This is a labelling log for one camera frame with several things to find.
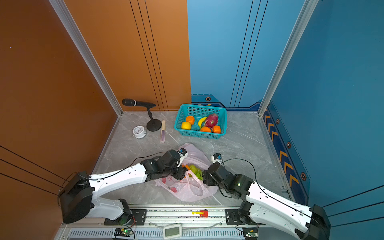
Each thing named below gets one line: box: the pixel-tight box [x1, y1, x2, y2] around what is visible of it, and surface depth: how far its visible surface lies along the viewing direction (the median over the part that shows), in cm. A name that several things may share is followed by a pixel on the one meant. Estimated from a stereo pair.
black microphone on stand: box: [122, 98, 162, 132], surface depth 101 cm
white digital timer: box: [163, 223, 182, 240], surface depth 69 cm
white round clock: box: [131, 125, 147, 139], surface depth 107 cm
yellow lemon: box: [181, 121, 192, 130], surface depth 107 cm
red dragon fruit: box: [204, 113, 219, 128], surface depth 107 cm
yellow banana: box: [198, 116, 208, 129], surface depth 114 cm
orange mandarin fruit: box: [200, 126, 211, 133], surface depth 104 cm
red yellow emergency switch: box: [191, 209, 209, 218], surface depth 75 cm
